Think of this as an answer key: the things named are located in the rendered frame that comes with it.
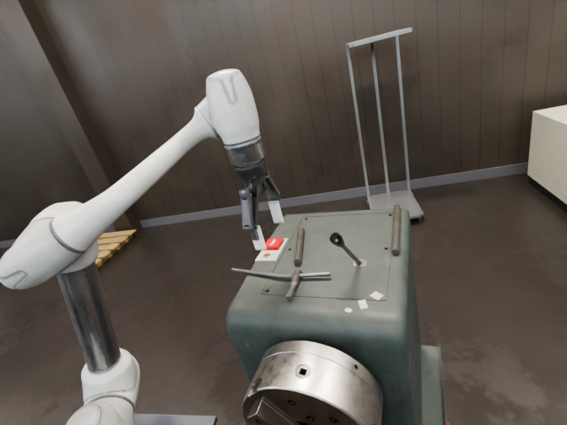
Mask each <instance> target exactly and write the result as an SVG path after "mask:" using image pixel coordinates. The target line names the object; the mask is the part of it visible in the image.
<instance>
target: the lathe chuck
mask: <svg viewBox="0 0 567 425"><path fill-rule="evenodd" d="M301 365H306V366H308V367H309V368H310V376H309V377H307V378H305V379H300V378H298V377H297V376H296V375H295V370H296V369H297V368H298V367H299V366H301ZM259 382H261V384H260V385H258V386H257V391H258V392H259V393H260V394H262V395H263V396H264V397H266V398H267V399H268V400H269V401H271V402H272V403H273V404H274V405H275V406H277V407H278V408H279V409H280V410H282V411H283V412H285V413H286V414H287V415H288V416H290V417H291V418H292V419H294V420H295V421H296V422H299V423H298V424H299V425H381V419H382V410H381V404H380V402H379V400H378V398H377V397H376V395H375V393H374V392H373V390H372V389H371V388H370V387H369V386H368V385H367V384H366V383H365V382H364V381H363V380H362V379H361V378H359V377H358V376H357V375H356V374H354V373H352V372H351V371H349V370H348V369H346V368H345V367H343V366H341V365H339V364H337V363H334V362H332V361H330V360H327V359H325V358H321V357H318V356H315V355H311V354H307V353H301V352H283V353H279V354H275V355H272V356H270V357H268V358H266V359H264V360H263V361H262V362H261V363H260V365H259V366H258V368H257V371H256V373H255V375H254V377H253V380H252V382H251V384H250V387H249V389H248V391H247V392H246V396H245V398H244V400H243V402H242V413H243V417H244V418H245V421H246V424H247V425H255V424H254V423H253V422H251V421H250V420H248V419H247V418H248V415H249V413H250V411H251V408H252V405H253V403H254V401H255V400H253V399H252V398H251V397H250V395H251V390H252V388H253V387H254V386H255V384H257V383H259Z"/></svg>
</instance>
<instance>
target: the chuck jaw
mask: <svg viewBox="0 0 567 425"><path fill-rule="evenodd" d="M260 384H261V382H259V383H257V384H255V386H254V387H253V388H252V390H251V395H250V397H251V398H252V399H253V400H255V401H254V403H253V405H252V408H251V411H250V413H249V415H248V418H247V419H248V420H250V421H251V422H253V423H254V424H255V425H299V424H298V423H299V422H296V421H295V420H294V419H292V418H291V417H290V416H288V415H287V414H286V413H285V412H283V411H282V410H280V409H279V408H278V407H277V406H275V405H274V404H273V403H272V402H271V401H269V400H268V399H267V398H266V397H264V396H263V395H262V394H260V393H259V392H258V391H257V386H258V385H260Z"/></svg>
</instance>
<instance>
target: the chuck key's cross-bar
mask: <svg viewBox="0 0 567 425"><path fill-rule="evenodd" d="M231 271H232V272H240V273H246V274H252V275H258V276H264V277H276V278H292V276H293V274H284V275H283V274H275V273H269V272H257V271H250V270H244V269H237V268H232V269H231ZM330 276H331V273H330V272H313V273H300V277H330Z"/></svg>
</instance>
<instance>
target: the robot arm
mask: <svg viewBox="0 0 567 425"><path fill-rule="evenodd" d="M206 95H207V97H206V98H205V99H204V100H203V101H202V102H201V103H200V104H199V105H198V106H197V107H195V112H194V117H193V118H192V120H191V121H190V122H189V123H188V124H187V125H186V126H185V127H183V128H182V129H181V130H180V131H179V132H178V133H176V134H175V136H173V137H172V138H171V139H170V140H169V141H168V142H166V143H165V144H164V145H162V146H161V147H160V148H158V149H157V150H156V151H155V152H153V153H152V154H151V155H150V156H148V157H147V158H146V159H145V160H144V161H143V162H142V163H140V164H139V165H138V166H136V167H135V168H134V169H133V170H131V171H130V172H129V173H128V174H126V175H125V176H124V177H122V178H121V179H120V180H119V181H117V183H115V184H114V185H113V186H111V187H110V188H109V189H107V190H106V191H104V192H102V193H101V194H99V195H98V196H97V197H95V198H93V199H91V200H90V201H88V202H86V203H84V204H83V203H81V202H61V203H60V202H59V203H55V204H53V205H51V206H49V207H47V208H46V209H44V210H43V211H42V212H40V213H39V214H38V215H37V216H36V217H34V218H33V220H32V221H31V222H30V224H29V226H28V227H27V228H26V229H25V230H24V231H23V232H22V234H21V235H20V236H19V237H18V238H17V239H16V241H15V242H14V243H13V246H12V247H11V248H10V249H9V250H8V251H6V252H5V254H4V255H3V257H2V258H1V260H0V282H1V283H2V284H3V285H4V286H6V287H7V288H11V289H18V290H24V289H28V288H33V287H36V286H39V285H41V284H43V283H45V282H47V281H49V280H51V279H52V278H54V277H55V276H57V280H58V282H59V285H60V288H61V290H62V294H63V297H64V299H65V302H66V305H67V309H68V312H69V314H70V317H71V320H72V323H73V327H74V330H75V332H76V335H77V338H78V342H79V344H80V346H81V349H82V352H83V355H84V359H85V362H86V364H85V365H84V368H83V370H82V373H81V379H82V386H83V398H84V406H82V407H81V408H79V409H78V410H77V411H76V412H75V413H74V414H73V415H72V416H71V417H70V418H69V420H68V421H67V423H66V425H135V423H134V410H135V406H136V404H137V399H138V391H139V384H140V368H139V365H138V362H137V360H136V359H135V357H134V356H132V355H131V354H130V353H129V352H128V351H127V350H125V349H121V348H119V345H118V341H117V339H116V333H115V330H114V327H113V324H112V321H111V315H110V312H109V309H108V306H107V303H106V300H105V295H104V291H103V288H102V285H101V281H100V276H99V273H98V270H97V266H96V264H95V261H96V259H97V257H98V254H99V246H98V238H99V237H100V236H101V235H102V234H103V233H104V232H105V231H106V230H107V229H108V228H109V227H110V226H111V225H112V224H113V223H114V222H115V221H116V220H117V219H118V218H119V217H120V216H121V215H122V214H123V213H124V212H125V211H126V210H127V209H128V208H129V207H130V206H132V205H133V204H134V203H135V202H136V201H137V200H138V199H139V198H140V197H142V196H143V195H144V194H145V193H146V192H147V191H148V190H149V189H150V188H151V187H152V186H153V185H154V184H155V183H156V182H157V181H158V180H159V179H160V178H161V177H162V176H163V175H165V174H166V173H167V172H168V171H169V170H170V169H171V168H172V167H173V166H174V165H175V164H176V163H177V162H178V161H179V160H180V159H181V158H182V157H183V156H184V155H185V154H186V153H188V152H189V151H190V150H191V149H193V148H194V147H196V146H197V145H198V144H199V143H201V142H203V141H205V140H207V139H209V138H214V139H218V140H219V139H220V138H222V140H223V142H224V147H225V149H226V152H227V154H228V157H229V161H230V164H231V165H233V166H235V171H236V174H237V176H238V179H239V180H240V181H243V182H244V183H245V189H244V190H239V194H240V203H241V216H242V228H243V230H244V231H247V230H249V231H250V234H251V238H252V241H253V244H254V246H255V249H256V250H266V249H267V247H266V244H265V241H264V238H263V236H262V231H261V228H260V225H257V219H258V202H259V201H260V200H261V196H262V194H263V195H264V196H265V197H266V198H267V199H268V200H269V201H271V202H268V205H269V207H270V211H271V214H272V216H273V221H274V223H284V219H283V215H282V212H281V209H280V206H279V202H278V201H280V200H281V196H280V191H279V190H278V188H277V187H276V185H275V183H274V182H273V179H272V178H271V176H270V174H269V171H268V169H267V167H266V165H265V161H264V159H263V158H264V157H265V155H266V154H265V150H264V147H263V144H262V137H261V135H260V131H259V118H258V114H257V107H256V103H255V100H254V98H253V95H252V92H251V88H250V86H249V84H248V82H247V81H246V79H245V77H244V76H243V74H242V73H241V72H240V70H238V69H225V70H221V71H217V72H216V73H213V74H211V75H209V76H208V77H207V81H206Z"/></svg>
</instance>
